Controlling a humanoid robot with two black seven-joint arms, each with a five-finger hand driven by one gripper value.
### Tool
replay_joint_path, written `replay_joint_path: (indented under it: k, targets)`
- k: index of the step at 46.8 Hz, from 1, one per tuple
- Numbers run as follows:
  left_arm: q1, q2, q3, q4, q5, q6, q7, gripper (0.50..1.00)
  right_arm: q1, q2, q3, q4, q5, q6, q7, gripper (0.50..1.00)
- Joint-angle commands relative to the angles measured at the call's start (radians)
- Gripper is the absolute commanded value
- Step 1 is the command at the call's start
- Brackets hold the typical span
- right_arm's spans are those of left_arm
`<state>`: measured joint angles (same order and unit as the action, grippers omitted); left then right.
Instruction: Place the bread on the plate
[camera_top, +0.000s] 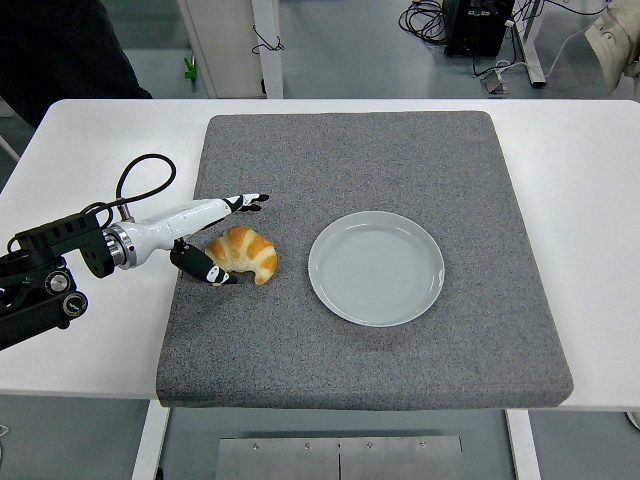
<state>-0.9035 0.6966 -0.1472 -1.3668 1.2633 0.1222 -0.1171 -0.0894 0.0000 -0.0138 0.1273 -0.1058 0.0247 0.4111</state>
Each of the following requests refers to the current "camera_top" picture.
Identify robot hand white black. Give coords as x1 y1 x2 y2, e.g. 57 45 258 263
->
127 192 271 289

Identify croissant bread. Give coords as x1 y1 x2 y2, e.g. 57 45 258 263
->
204 224 279 286

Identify grey round plate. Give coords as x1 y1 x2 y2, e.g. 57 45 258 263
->
307 210 446 328

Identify grey metal plate with screws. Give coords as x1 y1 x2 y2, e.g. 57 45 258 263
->
218 435 464 480

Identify grey felt mat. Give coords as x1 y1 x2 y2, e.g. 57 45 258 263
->
155 110 574 412

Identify white cabinet panel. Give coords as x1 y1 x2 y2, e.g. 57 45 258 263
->
177 0 264 99

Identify person in dark clothes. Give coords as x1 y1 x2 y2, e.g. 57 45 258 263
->
0 0 154 129

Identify white table leg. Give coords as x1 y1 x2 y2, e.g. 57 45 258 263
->
130 399 171 480
504 409 544 480

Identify small grey floor pedal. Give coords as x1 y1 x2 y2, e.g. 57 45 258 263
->
479 69 510 96

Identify black computer case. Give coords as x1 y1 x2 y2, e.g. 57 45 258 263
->
443 0 516 57

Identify white desk leg with foot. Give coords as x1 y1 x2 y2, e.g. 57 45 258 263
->
512 0 547 89

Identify person in beige clothes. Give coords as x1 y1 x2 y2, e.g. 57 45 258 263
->
584 0 640 94

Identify white upright furniture post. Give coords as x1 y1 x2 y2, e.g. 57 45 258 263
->
251 0 286 100

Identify thin black hanging cable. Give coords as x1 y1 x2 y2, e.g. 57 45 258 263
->
251 24 286 55

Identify black floor cables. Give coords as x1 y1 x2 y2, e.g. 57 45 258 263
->
398 0 449 47

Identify white floor cable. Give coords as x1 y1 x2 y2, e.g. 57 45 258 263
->
494 9 609 81

